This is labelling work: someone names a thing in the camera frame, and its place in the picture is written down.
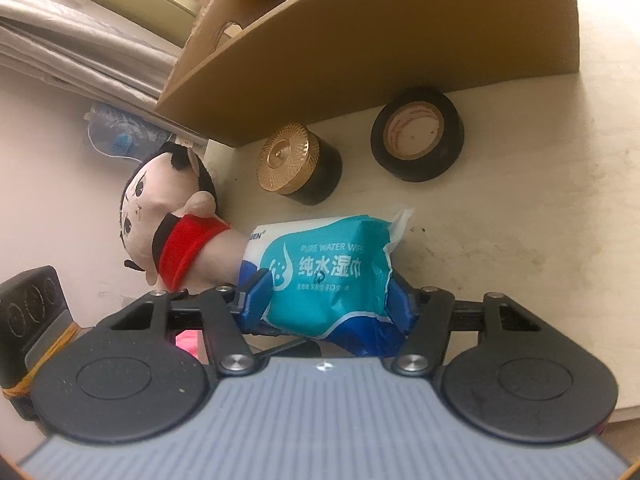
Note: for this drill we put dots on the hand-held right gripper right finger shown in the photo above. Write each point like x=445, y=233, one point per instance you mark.
x=402, y=305

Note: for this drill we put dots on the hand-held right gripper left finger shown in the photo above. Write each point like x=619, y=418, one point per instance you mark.
x=256, y=300

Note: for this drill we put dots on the teal wet wipes pack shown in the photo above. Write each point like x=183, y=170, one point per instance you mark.
x=325, y=270

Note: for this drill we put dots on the black tape roll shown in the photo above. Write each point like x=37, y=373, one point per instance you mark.
x=425, y=167

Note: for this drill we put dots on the black jar with gold lid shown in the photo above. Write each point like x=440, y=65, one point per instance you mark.
x=287, y=157

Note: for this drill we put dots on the plush doll with black hair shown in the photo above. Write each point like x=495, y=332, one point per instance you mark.
x=145, y=200

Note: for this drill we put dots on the brown cardboard box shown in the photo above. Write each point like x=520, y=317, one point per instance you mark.
x=400, y=35

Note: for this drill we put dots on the clear plastic bottle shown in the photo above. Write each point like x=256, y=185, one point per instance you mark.
x=120, y=135

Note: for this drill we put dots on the black device with rubber bands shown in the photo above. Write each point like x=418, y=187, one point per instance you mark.
x=30, y=305

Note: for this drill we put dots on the grey folded cloth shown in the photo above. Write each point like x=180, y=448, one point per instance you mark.
x=75, y=35

